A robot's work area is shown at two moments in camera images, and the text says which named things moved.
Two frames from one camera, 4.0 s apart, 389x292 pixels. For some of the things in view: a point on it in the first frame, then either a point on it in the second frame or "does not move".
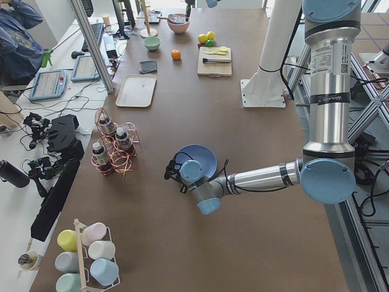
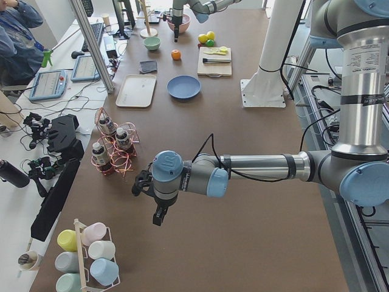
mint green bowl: [152, 43] does not move
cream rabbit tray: [137, 90] does not move
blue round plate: [200, 153] to [183, 86]
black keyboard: [96, 28] does not move
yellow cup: [67, 239] does not move
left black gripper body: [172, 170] to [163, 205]
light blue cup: [104, 271] does not move
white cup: [101, 249] does not move
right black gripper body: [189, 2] to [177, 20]
